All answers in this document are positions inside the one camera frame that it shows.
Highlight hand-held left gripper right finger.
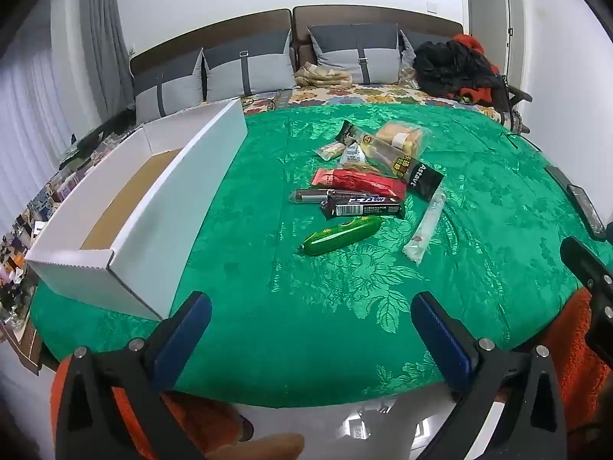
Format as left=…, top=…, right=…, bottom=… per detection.
left=411, top=291, right=568, bottom=460

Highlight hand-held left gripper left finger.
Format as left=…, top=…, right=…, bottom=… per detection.
left=56, top=291, right=213, bottom=460

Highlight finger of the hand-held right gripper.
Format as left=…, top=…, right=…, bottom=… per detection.
left=559, top=236, right=613, bottom=294

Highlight white cardboard box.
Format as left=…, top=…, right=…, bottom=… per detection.
left=25, top=98, right=249, bottom=322

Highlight white long stick packet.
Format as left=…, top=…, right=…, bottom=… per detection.
left=402, top=187, right=448, bottom=266

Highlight green sausage packet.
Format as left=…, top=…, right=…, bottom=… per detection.
left=298, top=215, right=384, bottom=256

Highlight black chocolate bar packet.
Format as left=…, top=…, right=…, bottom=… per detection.
left=320, top=191, right=407, bottom=221

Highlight long clear black-ended packet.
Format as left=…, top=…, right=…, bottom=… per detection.
left=359, top=133, right=445, bottom=200

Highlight red snack packet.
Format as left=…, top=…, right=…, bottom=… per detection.
left=311, top=168, right=408, bottom=200

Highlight dark silver bar packet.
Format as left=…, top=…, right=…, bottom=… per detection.
left=289, top=189, right=336, bottom=205

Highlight small white snack packet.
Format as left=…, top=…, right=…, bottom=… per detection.
left=340, top=144, right=369, bottom=166

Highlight bread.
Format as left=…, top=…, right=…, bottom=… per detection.
left=374, top=121, right=433, bottom=159

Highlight clear biscuit packet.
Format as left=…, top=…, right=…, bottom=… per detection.
left=313, top=141, right=348, bottom=161

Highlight person's right leg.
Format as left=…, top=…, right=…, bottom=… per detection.
left=541, top=287, right=613, bottom=460

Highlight person's leg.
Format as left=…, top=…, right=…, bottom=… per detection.
left=541, top=287, right=613, bottom=460
left=50, top=359, right=250, bottom=460

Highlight black remote control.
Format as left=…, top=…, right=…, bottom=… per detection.
left=565, top=184, right=606, bottom=240

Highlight person's left leg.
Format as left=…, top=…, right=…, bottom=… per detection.
left=50, top=359, right=250, bottom=460

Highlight person's tan slipper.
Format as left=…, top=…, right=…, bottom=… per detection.
left=206, top=432, right=305, bottom=460

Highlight dark chair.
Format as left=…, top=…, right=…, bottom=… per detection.
left=498, top=74, right=533, bottom=135

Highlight pile of assorted clutter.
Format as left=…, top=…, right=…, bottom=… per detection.
left=0, top=168, right=68, bottom=375

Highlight orange garment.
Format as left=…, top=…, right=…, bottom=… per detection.
left=452, top=33, right=506, bottom=106

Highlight dark bedside bench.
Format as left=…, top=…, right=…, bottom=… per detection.
left=60, top=110, right=137, bottom=168

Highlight black jacket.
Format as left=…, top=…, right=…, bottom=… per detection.
left=413, top=38, right=508, bottom=99

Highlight grey two-tone pillow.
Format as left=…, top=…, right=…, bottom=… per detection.
left=133, top=48, right=206, bottom=123
left=201, top=29, right=297, bottom=101
left=398, top=29, right=432, bottom=74
left=306, top=23, right=402, bottom=84

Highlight floral bed sheet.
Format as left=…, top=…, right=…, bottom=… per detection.
left=242, top=81, right=518, bottom=125

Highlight clear plastic bag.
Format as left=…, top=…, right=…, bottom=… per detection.
left=397, top=64, right=420, bottom=89

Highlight white door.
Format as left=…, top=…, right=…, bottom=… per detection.
left=467, top=0, right=515, bottom=72

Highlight beige checked cloth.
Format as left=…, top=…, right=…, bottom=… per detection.
left=293, top=62, right=352, bottom=89

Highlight grey curtain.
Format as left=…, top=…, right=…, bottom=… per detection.
left=0, top=0, right=135, bottom=212

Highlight cables on bed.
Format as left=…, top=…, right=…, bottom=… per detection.
left=242, top=96, right=288, bottom=111

